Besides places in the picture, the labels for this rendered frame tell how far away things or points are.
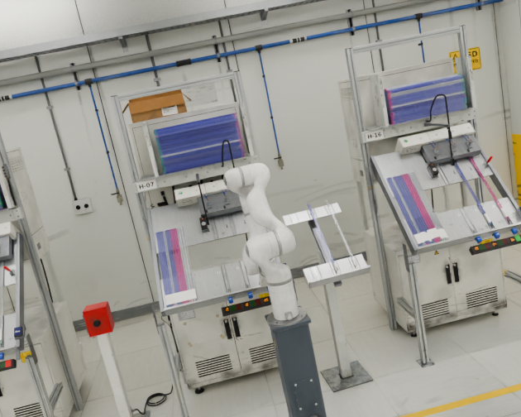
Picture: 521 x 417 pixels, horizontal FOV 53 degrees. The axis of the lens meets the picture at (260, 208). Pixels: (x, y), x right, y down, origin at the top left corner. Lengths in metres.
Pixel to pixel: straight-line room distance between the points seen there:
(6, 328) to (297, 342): 1.59
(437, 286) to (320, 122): 1.97
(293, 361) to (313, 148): 2.67
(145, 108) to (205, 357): 1.62
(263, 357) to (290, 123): 2.22
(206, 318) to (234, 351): 0.28
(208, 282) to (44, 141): 2.38
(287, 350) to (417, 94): 1.82
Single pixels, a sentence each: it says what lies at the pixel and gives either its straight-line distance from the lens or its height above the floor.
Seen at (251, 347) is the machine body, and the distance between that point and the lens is 3.40.
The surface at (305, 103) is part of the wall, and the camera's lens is 4.81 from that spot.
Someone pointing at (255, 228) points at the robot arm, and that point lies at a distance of 2.64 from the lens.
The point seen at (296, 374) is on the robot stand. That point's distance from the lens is 2.59.
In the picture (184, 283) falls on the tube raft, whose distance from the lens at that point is 2.98.
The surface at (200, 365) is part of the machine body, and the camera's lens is 3.42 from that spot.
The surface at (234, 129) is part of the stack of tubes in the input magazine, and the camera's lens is 3.20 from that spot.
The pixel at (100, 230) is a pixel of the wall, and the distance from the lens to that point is 4.88.
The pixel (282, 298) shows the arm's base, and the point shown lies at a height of 0.82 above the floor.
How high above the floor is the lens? 1.74
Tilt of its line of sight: 12 degrees down
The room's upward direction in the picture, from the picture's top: 12 degrees counter-clockwise
